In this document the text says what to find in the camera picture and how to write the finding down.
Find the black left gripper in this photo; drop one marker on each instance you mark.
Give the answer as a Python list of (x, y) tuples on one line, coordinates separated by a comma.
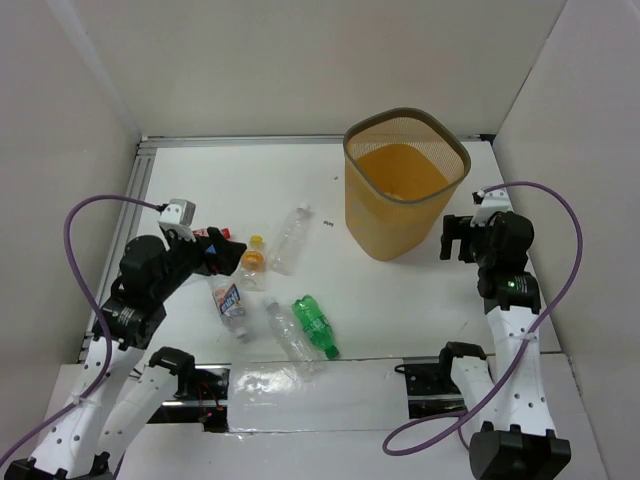
[(206, 255)]

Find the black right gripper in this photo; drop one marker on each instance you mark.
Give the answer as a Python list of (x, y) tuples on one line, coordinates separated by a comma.
[(458, 227)]

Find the orange label yellow cap bottle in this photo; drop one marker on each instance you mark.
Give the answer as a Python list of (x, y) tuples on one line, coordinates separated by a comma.
[(251, 274)]

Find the white blue label bottle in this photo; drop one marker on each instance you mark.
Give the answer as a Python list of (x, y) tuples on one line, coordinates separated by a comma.
[(230, 306)]

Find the clear bottle white cap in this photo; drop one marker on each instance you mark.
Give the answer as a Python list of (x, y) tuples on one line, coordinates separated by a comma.
[(290, 240)]

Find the green plastic bottle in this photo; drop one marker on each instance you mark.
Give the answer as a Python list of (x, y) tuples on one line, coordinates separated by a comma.
[(315, 325)]

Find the clear crushed plastic bottle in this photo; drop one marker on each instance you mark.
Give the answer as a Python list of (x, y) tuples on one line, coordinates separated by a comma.
[(302, 356)]

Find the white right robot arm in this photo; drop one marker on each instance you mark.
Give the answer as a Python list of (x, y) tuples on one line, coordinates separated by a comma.
[(514, 435)]

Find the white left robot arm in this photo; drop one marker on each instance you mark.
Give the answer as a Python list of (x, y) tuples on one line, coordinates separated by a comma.
[(91, 437)]

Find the yellow mesh waste bin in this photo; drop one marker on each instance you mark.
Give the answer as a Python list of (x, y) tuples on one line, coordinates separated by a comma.
[(402, 167)]

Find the red label cola bottle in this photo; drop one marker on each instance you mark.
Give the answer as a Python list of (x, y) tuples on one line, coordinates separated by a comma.
[(203, 232)]

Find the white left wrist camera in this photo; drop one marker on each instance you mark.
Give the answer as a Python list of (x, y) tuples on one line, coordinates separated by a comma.
[(175, 220)]

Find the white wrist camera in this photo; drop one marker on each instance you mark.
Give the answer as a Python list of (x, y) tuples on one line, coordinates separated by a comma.
[(488, 204), (175, 220)]

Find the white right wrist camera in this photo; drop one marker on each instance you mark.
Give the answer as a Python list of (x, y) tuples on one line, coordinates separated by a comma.
[(488, 204)]

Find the aluminium frame rail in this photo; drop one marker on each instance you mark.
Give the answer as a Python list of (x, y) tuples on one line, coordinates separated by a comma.
[(410, 306)]

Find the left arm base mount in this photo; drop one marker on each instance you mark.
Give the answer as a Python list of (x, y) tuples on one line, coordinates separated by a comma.
[(203, 403)]

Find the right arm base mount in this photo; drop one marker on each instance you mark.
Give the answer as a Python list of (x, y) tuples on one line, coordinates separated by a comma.
[(435, 387)]

